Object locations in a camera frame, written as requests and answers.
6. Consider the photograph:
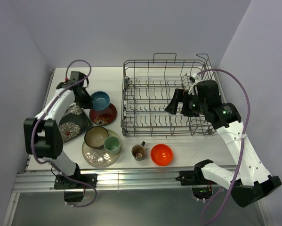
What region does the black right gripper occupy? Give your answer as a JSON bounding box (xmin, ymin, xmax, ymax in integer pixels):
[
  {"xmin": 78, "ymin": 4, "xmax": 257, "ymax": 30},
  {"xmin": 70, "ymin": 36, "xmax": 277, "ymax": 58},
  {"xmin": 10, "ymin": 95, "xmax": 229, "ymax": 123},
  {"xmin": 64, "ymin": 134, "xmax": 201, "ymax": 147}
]
[{"xmin": 165, "ymin": 88, "xmax": 207, "ymax": 117}]

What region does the blue ceramic bowl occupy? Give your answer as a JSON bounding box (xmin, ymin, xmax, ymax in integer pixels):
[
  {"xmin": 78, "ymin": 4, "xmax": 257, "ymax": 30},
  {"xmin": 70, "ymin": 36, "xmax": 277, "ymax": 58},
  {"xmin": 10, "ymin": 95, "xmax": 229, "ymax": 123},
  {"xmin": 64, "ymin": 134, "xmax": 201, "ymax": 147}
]
[{"xmin": 90, "ymin": 91, "xmax": 110, "ymax": 111}]

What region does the dark bowl beige inside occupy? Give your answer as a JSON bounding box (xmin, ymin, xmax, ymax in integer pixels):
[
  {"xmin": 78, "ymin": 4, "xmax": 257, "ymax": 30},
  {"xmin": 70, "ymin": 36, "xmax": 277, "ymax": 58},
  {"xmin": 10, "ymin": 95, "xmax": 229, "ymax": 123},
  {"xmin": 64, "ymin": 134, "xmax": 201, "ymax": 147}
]
[{"xmin": 84, "ymin": 126, "xmax": 109, "ymax": 148}]

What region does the orange plastic bowl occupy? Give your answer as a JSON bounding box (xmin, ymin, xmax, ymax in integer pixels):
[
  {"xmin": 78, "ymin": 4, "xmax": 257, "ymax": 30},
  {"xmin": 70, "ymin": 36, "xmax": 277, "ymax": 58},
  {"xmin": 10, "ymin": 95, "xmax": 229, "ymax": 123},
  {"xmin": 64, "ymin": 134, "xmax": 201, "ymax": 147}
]
[{"xmin": 150, "ymin": 144, "xmax": 173, "ymax": 166}]

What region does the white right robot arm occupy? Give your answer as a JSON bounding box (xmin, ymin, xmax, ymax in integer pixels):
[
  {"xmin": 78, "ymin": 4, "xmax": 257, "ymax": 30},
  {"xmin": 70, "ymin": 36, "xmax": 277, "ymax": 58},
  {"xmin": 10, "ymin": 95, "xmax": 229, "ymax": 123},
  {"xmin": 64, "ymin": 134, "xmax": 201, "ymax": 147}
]
[{"xmin": 165, "ymin": 81, "xmax": 282, "ymax": 207}]

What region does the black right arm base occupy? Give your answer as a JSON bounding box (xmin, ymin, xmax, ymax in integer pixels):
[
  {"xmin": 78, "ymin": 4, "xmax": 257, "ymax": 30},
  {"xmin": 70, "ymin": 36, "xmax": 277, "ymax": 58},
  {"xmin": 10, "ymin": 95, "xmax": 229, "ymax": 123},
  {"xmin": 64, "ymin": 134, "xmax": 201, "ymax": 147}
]
[{"xmin": 175, "ymin": 169, "xmax": 216, "ymax": 202}]

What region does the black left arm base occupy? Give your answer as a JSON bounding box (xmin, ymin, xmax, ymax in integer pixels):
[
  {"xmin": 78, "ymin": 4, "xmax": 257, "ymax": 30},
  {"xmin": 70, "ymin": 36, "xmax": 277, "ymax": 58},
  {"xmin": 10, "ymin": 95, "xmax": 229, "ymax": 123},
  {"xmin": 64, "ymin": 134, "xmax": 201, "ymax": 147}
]
[{"xmin": 54, "ymin": 174, "xmax": 97, "ymax": 204}]

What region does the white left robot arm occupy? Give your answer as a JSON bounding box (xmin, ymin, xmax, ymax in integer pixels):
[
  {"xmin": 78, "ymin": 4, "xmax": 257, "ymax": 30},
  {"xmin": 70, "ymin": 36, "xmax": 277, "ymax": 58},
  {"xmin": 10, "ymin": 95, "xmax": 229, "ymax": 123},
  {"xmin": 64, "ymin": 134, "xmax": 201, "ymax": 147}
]
[{"xmin": 24, "ymin": 71, "xmax": 93, "ymax": 188}]

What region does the black floral square plate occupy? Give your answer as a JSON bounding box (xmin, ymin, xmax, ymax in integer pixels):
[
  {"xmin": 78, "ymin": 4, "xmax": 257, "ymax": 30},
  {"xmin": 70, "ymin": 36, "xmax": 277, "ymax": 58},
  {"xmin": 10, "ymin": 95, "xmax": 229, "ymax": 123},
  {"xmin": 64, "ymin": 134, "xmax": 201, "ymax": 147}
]
[{"xmin": 58, "ymin": 103, "xmax": 93, "ymax": 144}]

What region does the red floral round plate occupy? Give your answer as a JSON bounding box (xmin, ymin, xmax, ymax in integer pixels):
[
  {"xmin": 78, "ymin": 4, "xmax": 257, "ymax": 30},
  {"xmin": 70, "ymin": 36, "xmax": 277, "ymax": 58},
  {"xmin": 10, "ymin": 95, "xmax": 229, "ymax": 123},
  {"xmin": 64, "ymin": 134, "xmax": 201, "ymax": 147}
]
[{"xmin": 89, "ymin": 103, "xmax": 117, "ymax": 126}]

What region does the light green cup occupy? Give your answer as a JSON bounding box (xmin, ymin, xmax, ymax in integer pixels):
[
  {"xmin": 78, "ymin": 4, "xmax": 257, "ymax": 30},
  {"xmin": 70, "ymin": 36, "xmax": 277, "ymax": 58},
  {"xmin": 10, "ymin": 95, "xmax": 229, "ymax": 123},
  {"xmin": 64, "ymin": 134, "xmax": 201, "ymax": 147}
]
[{"xmin": 104, "ymin": 136, "xmax": 121, "ymax": 155}]

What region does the clear glass cup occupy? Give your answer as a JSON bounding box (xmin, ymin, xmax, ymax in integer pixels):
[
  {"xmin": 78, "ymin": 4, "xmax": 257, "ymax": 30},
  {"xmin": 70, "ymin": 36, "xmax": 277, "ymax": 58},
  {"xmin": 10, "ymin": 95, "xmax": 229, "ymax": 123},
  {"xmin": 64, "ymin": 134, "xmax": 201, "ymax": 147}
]
[{"xmin": 90, "ymin": 151, "xmax": 105, "ymax": 166}]

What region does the large cream round plate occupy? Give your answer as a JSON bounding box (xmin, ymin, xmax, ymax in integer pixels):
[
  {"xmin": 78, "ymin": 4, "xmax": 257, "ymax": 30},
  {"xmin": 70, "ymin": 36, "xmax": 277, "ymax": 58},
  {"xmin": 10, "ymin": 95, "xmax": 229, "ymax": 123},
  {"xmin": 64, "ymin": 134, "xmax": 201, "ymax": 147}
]
[{"xmin": 82, "ymin": 129, "xmax": 122, "ymax": 168}]

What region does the dark brown mug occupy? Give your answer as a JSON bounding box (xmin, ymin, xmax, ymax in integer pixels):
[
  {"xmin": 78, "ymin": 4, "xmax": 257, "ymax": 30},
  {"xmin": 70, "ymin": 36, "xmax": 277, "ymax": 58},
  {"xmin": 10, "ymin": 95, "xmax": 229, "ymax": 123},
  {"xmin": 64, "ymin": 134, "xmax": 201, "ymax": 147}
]
[{"xmin": 131, "ymin": 141, "xmax": 146, "ymax": 161}]

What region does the grey wire dish rack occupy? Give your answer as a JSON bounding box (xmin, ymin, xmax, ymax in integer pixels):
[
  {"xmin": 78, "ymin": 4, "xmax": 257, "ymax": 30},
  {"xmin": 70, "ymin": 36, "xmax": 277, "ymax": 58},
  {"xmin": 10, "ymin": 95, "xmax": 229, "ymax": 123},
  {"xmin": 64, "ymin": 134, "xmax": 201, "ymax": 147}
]
[{"xmin": 121, "ymin": 53, "xmax": 215, "ymax": 137}]

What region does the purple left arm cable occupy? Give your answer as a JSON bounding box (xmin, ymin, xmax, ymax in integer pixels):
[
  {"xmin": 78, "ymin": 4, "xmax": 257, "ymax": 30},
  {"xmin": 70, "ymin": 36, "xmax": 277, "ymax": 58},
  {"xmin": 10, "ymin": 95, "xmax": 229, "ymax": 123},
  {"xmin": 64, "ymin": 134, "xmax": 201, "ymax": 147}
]
[{"xmin": 30, "ymin": 60, "xmax": 98, "ymax": 208}]

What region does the aluminium frame rail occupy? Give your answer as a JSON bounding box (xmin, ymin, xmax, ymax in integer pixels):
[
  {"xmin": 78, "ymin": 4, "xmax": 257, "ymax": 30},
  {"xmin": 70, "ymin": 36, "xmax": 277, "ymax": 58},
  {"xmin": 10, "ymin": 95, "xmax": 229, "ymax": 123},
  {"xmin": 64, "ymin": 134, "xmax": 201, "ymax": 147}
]
[{"xmin": 1, "ymin": 162, "xmax": 273, "ymax": 226}]

